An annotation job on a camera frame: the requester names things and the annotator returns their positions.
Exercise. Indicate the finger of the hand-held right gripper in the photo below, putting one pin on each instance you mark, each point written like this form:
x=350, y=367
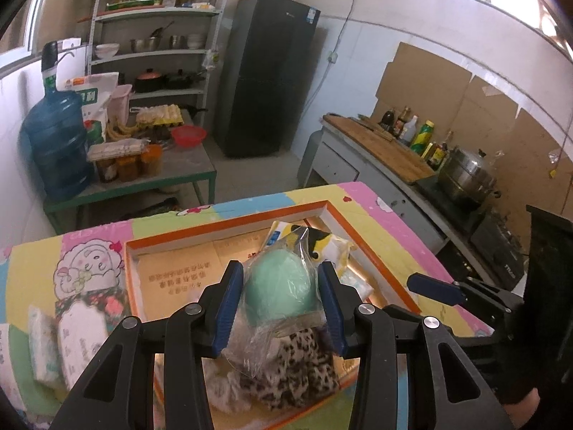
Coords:
x=434, y=289

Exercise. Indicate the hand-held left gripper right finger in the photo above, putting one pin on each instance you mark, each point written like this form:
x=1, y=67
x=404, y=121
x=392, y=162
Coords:
x=333, y=311

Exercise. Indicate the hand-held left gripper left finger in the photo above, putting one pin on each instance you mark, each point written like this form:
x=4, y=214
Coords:
x=226, y=309

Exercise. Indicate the orange-edged cardboard box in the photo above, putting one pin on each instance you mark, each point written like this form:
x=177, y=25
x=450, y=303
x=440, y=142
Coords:
x=188, y=268

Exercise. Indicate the green sponge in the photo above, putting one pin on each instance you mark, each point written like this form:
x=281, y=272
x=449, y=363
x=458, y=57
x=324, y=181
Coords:
x=277, y=282

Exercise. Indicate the leopard print cloth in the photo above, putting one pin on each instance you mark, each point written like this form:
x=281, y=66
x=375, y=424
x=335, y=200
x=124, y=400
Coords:
x=295, y=367

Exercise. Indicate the person's right forearm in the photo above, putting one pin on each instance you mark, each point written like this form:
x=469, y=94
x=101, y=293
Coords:
x=523, y=412

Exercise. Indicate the yellow and black tissue pack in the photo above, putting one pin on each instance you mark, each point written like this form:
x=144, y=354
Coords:
x=331, y=244

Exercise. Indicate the black gas stove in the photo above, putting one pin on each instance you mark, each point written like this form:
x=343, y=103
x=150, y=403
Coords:
x=492, y=242

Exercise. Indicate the steel steamer pot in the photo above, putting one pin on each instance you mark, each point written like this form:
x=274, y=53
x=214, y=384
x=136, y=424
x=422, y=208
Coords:
x=465, y=174

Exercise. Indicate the small dark bottle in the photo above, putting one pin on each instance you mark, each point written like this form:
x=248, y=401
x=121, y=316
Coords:
x=438, y=156

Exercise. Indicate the wooden cutting board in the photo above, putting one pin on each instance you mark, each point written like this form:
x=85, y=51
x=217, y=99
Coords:
x=385, y=152

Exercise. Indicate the green bottle with yellow cap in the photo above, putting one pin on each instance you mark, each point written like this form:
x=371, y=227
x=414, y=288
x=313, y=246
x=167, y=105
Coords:
x=423, y=141

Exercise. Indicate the floral tissue pack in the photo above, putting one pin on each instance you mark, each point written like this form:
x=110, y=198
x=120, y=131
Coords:
x=83, y=349

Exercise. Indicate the grey kitchen counter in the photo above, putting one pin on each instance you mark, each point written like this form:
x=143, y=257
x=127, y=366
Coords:
x=340, y=161

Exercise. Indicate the green metal table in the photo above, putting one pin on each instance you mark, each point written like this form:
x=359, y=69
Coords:
x=179, y=161

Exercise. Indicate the white plastic bottle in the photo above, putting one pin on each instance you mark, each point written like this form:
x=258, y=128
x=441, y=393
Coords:
x=409, y=131

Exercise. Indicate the orange jar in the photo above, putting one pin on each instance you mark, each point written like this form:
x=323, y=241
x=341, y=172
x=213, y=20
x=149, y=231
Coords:
x=128, y=169
x=152, y=160

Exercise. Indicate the dark sauce bottle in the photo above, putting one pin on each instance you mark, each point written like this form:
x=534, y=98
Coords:
x=402, y=118
x=387, y=121

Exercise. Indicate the red plastic basket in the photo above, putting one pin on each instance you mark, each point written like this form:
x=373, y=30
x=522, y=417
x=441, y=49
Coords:
x=189, y=136

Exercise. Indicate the egg tray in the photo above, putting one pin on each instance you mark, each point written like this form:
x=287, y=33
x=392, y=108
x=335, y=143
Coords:
x=159, y=115

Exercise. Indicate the bunch of bananas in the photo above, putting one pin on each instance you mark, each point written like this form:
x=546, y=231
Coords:
x=121, y=131

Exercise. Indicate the pink plastic bin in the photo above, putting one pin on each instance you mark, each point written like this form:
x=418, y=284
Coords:
x=120, y=104

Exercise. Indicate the black pan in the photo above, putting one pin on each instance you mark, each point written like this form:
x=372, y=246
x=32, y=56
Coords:
x=183, y=80

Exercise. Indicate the dark grey fridge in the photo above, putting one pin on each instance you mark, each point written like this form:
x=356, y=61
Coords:
x=264, y=76

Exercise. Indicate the blue water jug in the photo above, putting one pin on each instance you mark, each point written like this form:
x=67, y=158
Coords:
x=53, y=143

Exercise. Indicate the black pot with orange lid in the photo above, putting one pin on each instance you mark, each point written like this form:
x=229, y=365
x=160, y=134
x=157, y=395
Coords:
x=148, y=81

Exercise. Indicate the white and green rice bag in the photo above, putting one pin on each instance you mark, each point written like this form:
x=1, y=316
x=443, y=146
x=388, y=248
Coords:
x=94, y=98

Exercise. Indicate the green metal shelf rack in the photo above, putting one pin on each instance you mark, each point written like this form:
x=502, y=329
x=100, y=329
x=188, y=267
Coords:
x=152, y=56

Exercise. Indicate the stack of white bowls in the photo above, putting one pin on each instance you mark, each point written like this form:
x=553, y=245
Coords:
x=196, y=41

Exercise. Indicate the white bowl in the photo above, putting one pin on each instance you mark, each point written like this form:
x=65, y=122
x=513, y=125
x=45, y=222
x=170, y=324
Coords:
x=107, y=50

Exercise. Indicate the water jug pump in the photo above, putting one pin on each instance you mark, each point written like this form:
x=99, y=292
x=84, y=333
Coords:
x=51, y=67

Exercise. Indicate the green tray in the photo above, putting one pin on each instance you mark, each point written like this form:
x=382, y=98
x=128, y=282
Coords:
x=132, y=5

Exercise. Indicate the cardboard wall sheets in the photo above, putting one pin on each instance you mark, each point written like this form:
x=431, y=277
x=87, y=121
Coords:
x=447, y=80

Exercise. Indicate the wall socket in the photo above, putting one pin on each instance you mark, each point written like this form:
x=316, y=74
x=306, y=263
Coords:
x=333, y=57

